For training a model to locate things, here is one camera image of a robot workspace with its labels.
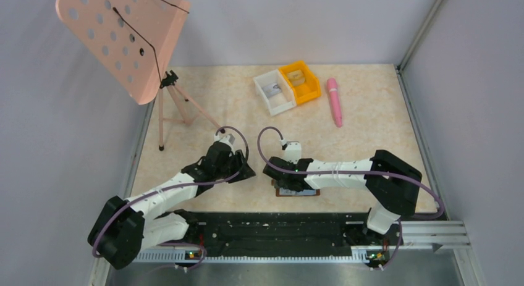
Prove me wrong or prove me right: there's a brown leather card holder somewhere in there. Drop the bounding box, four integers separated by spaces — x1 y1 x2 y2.
276 188 320 197

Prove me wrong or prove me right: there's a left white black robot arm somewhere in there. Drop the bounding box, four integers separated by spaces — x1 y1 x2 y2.
87 141 256 269

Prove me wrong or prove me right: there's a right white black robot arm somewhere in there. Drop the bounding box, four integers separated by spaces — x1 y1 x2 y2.
263 149 422 235

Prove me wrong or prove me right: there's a small item in white bin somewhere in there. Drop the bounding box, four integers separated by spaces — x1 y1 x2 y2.
262 83 282 99

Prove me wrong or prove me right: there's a white plastic bin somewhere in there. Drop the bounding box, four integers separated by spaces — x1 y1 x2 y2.
253 69 297 116

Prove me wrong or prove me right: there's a yellow plastic bin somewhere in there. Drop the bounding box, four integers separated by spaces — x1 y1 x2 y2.
279 61 322 106

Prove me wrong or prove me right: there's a pink marker pen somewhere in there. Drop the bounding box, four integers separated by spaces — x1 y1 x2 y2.
326 78 343 128

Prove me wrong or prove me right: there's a tan item in yellow bin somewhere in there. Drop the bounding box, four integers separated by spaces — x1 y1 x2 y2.
286 70 306 86

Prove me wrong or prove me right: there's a pink perforated music stand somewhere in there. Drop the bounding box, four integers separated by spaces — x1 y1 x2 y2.
55 0 225 150

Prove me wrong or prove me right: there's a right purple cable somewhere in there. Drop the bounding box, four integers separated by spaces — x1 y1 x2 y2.
256 126 446 271

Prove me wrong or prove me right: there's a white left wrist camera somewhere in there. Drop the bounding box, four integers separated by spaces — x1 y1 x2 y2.
214 133 235 152

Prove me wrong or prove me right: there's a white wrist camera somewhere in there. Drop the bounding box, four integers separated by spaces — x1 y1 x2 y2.
214 133 235 152
282 141 302 164

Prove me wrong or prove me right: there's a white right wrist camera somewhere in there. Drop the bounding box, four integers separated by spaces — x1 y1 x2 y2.
282 141 302 164

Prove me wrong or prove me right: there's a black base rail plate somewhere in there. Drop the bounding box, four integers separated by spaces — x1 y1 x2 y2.
175 209 402 258

